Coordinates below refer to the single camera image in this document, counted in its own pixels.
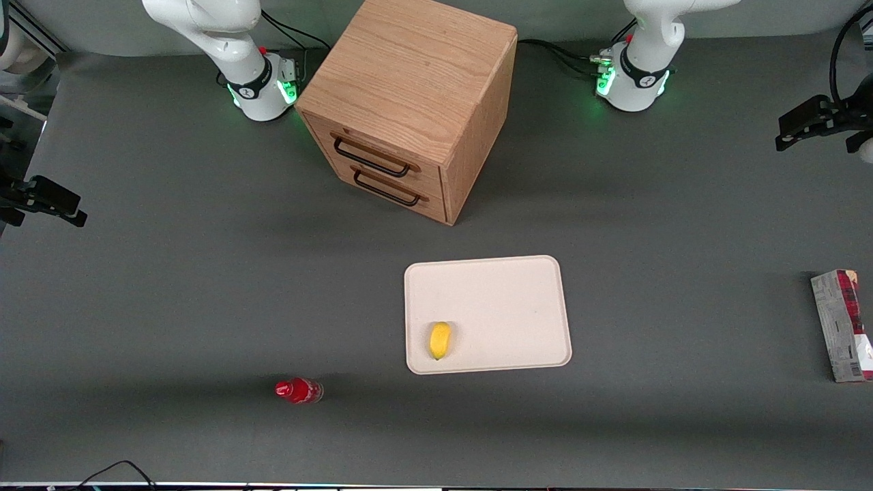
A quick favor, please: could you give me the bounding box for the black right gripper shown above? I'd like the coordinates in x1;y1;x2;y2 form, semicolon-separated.
0;175;89;228

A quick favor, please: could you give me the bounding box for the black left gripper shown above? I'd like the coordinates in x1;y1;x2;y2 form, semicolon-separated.
775;95;873;153

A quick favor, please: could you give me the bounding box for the red cookie box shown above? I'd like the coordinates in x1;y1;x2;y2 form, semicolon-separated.
810;269;873;384

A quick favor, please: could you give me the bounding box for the beige rectangular tray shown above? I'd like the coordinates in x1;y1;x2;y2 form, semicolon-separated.
404;255;573;375

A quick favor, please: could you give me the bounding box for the red capped bottle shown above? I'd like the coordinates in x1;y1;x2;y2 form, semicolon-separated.
275;377;325;405

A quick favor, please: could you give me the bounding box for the wooden drawer front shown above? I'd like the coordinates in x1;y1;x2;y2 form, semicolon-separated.
334;160;448;225
304;113;445;198

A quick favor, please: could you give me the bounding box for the wooden drawer cabinet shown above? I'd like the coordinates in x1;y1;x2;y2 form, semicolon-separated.
295;0;519;226

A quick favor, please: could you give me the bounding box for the yellow lemon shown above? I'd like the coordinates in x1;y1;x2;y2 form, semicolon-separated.
429;321;453;361

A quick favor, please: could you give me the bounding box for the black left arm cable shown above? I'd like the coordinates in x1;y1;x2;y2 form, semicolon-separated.
828;5;873;104

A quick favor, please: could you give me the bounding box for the aluminium frame rail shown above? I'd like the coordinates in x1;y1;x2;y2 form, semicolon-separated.
0;0;69;57

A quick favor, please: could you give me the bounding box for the black table edge cable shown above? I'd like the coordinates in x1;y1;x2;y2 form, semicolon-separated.
74;460;159;491

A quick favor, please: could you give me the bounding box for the black base cable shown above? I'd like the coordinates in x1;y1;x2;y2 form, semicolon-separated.
516;39;615;77
261;10;333;54

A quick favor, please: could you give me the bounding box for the black metal drawer handle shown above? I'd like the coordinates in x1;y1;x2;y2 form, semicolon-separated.
352;168;423;208
332;134;414;179

